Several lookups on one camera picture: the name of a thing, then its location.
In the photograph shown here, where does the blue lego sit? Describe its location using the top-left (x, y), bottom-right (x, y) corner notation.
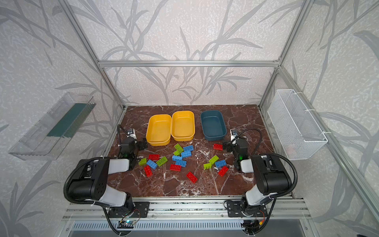
top-left (215, 160), bottom-right (227, 168)
top-left (175, 160), bottom-right (187, 167)
top-left (181, 151), bottom-right (192, 158)
top-left (183, 145), bottom-right (194, 152)
top-left (172, 156), bottom-right (183, 161)
top-left (147, 160), bottom-right (158, 169)

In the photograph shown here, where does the green lego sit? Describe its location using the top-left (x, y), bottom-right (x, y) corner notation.
top-left (203, 163), bottom-right (212, 170)
top-left (174, 144), bottom-right (184, 156)
top-left (209, 155), bottom-right (219, 165)
top-left (156, 157), bottom-right (168, 167)
top-left (138, 158), bottom-right (147, 166)

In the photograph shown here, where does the yellow plastic bin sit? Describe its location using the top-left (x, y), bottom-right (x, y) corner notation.
top-left (146, 114), bottom-right (172, 146)
top-left (171, 111), bottom-right (195, 142)

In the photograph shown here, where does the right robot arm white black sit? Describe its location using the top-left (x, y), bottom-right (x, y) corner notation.
top-left (223, 138), bottom-right (298, 217)

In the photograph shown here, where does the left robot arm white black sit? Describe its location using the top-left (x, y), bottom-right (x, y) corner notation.
top-left (63, 136), bottom-right (148, 213)

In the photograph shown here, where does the dark teal plastic bin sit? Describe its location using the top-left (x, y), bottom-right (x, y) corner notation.
top-left (200, 110), bottom-right (227, 141)

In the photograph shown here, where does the blue lego top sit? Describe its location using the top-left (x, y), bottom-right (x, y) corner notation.
top-left (183, 145), bottom-right (194, 152)

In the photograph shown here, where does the right wiring bundle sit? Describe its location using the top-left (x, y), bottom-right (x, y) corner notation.
top-left (241, 211), bottom-right (266, 235)

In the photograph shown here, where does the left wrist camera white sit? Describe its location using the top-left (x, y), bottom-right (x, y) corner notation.
top-left (126, 128), bottom-right (137, 139)

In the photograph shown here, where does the white wire mesh basket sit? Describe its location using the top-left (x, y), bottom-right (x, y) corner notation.
top-left (267, 89), bottom-right (328, 160)

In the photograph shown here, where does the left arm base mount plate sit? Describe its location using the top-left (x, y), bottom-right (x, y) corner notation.
top-left (108, 201), bottom-right (150, 218)

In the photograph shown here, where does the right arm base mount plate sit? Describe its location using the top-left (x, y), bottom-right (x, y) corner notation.
top-left (224, 200), bottom-right (267, 218)

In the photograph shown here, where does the aluminium front rail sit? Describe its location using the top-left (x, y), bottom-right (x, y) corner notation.
top-left (62, 196), bottom-right (311, 221)

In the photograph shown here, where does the left circuit board with wires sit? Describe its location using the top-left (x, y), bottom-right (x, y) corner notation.
top-left (117, 209), bottom-right (141, 229)

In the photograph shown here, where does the clear plastic wall shelf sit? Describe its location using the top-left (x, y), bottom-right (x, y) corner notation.
top-left (8, 92), bottom-right (96, 161)

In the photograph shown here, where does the aluminium frame crossbar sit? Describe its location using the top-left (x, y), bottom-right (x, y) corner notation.
top-left (98, 60), bottom-right (279, 68)

